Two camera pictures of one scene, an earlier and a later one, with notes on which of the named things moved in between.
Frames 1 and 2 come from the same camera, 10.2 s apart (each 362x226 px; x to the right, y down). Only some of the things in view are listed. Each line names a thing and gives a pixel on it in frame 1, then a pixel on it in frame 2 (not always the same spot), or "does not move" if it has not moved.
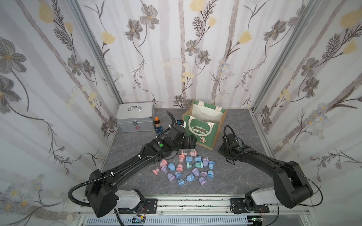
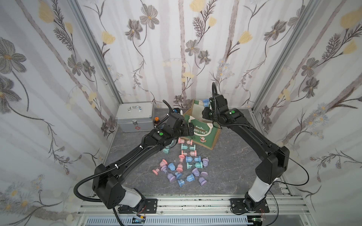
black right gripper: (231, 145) → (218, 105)
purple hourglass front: (202, 181) does not move
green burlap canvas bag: (205, 121) does not move
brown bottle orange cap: (157, 122) does not move
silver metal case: (136, 117) does not move
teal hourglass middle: (198, 165) does not move
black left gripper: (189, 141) → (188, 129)
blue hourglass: (210, 173) → (206, 102)
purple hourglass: (205, 161) does not move
